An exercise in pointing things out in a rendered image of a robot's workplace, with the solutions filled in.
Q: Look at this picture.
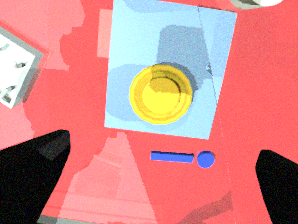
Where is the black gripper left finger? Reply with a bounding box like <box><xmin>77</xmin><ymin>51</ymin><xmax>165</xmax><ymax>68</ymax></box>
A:
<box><xmin>0</xmin><ymin>129</ymin><xmax>72</xmax><ymax>224</ymax></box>

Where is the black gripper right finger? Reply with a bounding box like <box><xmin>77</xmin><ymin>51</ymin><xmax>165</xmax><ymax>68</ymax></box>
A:
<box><xmin>255</xmin><ymin>149</ymin><xmax>298</xmax><ymax>224</ymax></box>

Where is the yellow plate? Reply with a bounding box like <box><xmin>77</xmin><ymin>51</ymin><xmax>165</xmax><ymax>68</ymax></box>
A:
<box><xmin>129</xmin><ymin>64</ymin><xmax>192</xmax><ymax>124</ymax></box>

